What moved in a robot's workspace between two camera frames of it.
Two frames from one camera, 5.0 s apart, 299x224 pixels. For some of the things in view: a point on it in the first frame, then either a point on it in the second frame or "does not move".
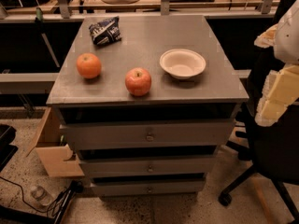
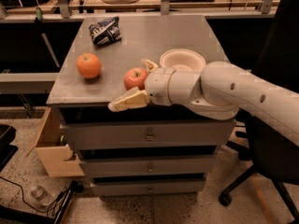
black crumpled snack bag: x=106 y=32 does not move
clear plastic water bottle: x=41 y=195 does not move
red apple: x=138 y=81 does not move
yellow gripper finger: x=281 y=91 -> x=133 y=98
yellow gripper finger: x=267 y=39 -> x=149 y=64
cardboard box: x=53 y=154 does not move
